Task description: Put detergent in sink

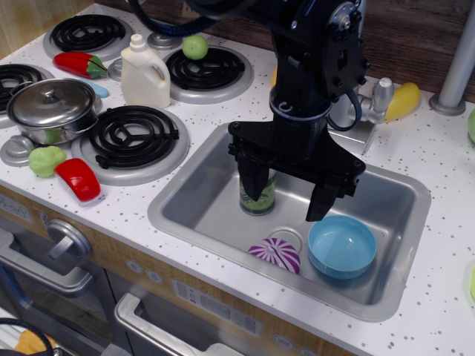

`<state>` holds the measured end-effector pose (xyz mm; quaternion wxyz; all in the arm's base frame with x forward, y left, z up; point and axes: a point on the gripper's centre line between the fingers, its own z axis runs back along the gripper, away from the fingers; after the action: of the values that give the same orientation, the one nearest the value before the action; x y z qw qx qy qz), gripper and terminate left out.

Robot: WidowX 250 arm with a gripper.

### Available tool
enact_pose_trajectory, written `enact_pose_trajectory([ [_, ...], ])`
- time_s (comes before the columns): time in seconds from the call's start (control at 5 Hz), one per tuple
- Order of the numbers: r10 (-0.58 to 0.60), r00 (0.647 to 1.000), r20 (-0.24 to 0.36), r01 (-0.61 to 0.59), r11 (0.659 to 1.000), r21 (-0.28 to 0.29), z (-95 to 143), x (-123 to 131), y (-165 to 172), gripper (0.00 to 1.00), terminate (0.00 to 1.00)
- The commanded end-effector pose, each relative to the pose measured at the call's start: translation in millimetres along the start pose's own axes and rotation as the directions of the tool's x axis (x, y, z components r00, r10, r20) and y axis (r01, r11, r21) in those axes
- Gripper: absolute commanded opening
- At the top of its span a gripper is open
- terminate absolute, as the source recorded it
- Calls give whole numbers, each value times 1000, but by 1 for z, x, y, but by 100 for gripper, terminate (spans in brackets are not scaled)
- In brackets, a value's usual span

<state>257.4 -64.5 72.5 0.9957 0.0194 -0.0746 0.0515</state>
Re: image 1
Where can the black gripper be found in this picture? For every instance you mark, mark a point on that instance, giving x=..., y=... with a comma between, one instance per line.
x=302, y=149

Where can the cream detergent bottle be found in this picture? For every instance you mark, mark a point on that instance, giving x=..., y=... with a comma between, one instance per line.
x=145, y=79

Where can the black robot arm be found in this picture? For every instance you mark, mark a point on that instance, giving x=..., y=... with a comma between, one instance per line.
x=320, y=59

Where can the silver sink basin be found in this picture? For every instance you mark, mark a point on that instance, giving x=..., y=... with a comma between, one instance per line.
x=200, y=205

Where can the green label tin can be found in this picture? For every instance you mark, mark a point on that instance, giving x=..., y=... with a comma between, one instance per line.
x=266, y=201

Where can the purple white striped toy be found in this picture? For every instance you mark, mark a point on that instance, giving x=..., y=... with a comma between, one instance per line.
x=277, y=252

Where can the light blue bowl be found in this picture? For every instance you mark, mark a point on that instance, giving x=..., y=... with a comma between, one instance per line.
x=341, y=247

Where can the yellow toy corn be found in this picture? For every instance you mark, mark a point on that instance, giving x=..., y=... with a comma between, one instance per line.
x=274, y=77

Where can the silver faucet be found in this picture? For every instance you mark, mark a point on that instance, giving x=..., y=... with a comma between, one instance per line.
x=355, y=136

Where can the back right stove burner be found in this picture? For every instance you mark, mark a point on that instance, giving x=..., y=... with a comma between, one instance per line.
x=221, y=75

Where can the front right stove burner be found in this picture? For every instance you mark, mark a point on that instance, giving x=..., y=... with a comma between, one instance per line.
x=133, y=145

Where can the green toy apple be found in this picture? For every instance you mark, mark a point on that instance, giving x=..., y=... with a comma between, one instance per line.
x=195, y=47

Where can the green toy right edge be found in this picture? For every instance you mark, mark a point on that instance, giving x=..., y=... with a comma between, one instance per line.
x=471, y=126

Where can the silver stove knob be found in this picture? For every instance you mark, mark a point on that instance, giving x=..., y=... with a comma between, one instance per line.
x=161, y=42
x=16, y=151
x=115, y=70

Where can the yellow green toy edge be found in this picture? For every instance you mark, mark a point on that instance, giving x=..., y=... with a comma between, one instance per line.
x=469, y=283

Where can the silver stove knob middle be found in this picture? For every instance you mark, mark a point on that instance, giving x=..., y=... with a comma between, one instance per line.
x=115, y=70

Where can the light blue toy piece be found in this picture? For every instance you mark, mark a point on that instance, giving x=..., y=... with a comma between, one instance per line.
x=99, y=90

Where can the red toy pepper slice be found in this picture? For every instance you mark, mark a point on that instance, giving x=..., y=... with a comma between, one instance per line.
x=79, y=180

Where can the silver oven dial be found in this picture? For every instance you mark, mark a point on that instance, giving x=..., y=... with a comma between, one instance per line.
x=67, y=239

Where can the red toy chili pepper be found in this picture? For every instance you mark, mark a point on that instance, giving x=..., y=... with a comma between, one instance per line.
x=80, y=64

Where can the steel pot with lid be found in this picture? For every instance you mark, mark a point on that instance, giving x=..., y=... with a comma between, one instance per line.
x=54, y=111

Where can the green toy lettuce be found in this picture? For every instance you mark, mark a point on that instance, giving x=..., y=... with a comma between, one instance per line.
x=43, y=161

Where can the silver stove knob front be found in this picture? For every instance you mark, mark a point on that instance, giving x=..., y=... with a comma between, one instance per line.
x=16, y=151

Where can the front left stove burner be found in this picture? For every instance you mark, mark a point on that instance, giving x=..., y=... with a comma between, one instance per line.
x=14, y=75

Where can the yellow toy lower left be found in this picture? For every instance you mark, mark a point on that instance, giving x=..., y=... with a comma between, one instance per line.
x=30, y=343

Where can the silver post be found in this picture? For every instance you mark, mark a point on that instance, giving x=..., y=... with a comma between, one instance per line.
x=449, y=101

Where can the silver dishwasher handle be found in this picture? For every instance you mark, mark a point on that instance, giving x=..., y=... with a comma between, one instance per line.
x=125, y=314

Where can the silver oven handle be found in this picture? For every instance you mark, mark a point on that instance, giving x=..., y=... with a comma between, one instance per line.
x=73, y=284

